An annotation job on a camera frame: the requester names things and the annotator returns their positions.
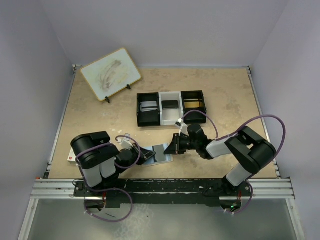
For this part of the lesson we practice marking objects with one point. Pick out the gold card in bin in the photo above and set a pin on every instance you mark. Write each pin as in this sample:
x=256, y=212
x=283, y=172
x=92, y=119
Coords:
x=192, y=104

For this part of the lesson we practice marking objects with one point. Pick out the black card in bin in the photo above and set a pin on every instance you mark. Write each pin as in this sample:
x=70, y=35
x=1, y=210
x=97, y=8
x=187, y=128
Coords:
x=170, y=104

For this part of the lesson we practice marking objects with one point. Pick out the whiteboard with yellow frame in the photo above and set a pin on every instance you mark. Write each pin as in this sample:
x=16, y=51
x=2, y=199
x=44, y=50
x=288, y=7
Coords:
x=111, y=74

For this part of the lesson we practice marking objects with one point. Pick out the left black tray bin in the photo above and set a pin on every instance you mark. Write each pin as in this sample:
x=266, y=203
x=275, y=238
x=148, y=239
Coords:
x=147, y=119

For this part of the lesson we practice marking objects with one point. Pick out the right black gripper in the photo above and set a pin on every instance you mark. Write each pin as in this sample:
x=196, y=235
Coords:
x=177, y=144

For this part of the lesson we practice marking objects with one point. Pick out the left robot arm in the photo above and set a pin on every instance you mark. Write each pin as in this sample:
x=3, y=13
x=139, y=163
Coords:
x=100, y=161

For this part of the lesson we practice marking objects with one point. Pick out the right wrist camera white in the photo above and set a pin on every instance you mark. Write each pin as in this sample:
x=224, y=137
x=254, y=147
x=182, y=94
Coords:
x=181, y=126

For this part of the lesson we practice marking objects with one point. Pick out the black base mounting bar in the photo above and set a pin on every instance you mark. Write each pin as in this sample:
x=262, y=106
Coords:
x=211, y=192

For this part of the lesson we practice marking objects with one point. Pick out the middle white tray bin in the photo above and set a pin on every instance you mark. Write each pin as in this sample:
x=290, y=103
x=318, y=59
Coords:
x=169, y=116

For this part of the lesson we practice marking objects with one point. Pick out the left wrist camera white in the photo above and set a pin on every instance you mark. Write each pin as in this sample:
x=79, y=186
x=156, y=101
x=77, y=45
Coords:
x=124, y=141

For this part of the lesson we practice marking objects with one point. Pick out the dark grey credit card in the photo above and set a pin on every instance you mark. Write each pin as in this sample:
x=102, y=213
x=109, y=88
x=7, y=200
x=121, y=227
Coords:
x=159, y=156

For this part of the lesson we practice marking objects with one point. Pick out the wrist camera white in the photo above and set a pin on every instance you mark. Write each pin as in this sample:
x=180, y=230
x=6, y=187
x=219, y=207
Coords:
x=124, y=141
x=181, y=126

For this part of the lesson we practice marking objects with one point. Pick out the silver cards stack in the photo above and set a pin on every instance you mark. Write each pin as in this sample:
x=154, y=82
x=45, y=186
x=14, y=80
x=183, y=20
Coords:
x=147, y=106

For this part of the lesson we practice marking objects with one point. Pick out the right black tray bin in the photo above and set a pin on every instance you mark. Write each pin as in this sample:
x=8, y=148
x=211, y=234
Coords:
x=194, y=117

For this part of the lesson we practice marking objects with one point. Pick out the black tray bin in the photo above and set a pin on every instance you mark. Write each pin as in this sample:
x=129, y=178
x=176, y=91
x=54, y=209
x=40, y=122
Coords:
x=147, y=119
x=194, y=117

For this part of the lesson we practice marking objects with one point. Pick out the white green paper box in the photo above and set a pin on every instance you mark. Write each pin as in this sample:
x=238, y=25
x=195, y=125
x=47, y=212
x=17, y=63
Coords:
x=71, y=157

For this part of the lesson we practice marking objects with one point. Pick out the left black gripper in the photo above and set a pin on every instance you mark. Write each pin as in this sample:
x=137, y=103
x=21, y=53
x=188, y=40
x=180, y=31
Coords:
x=139, y=154

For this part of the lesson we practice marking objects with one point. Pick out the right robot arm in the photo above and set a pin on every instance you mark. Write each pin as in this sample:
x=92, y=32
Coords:
x=251, y=150

